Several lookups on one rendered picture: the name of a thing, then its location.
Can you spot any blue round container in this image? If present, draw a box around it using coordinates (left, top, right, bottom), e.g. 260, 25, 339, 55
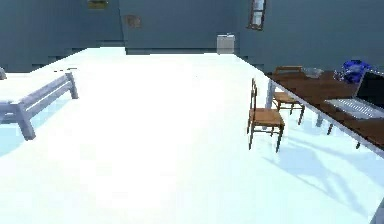
341, 59, 371, 84

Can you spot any brown wooden chair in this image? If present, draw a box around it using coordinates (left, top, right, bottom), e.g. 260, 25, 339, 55
246, 78, 286, 154
272, 65, 306, 126

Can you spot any white bin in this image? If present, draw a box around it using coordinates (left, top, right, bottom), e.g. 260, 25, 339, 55
216, 32, 236, 55

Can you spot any brown framed window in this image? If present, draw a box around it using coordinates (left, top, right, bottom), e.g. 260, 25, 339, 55
247, 0, 267, 31

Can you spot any brown top dining table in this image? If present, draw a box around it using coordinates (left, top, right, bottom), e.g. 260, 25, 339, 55
265, 70, 384, 159

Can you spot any grey open laptop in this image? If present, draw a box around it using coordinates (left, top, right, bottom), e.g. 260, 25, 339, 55
324, 69, 384, 121

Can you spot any brown framed wall picture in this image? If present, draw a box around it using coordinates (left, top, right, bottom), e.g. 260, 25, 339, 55
124, 14, 142, 29

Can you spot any yellow framed wall picture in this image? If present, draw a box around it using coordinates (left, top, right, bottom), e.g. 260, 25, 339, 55
87, 0, 109, 10

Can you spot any pale grey bed frame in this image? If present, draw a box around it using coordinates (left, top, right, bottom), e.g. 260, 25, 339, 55
0, 66, 80, 141

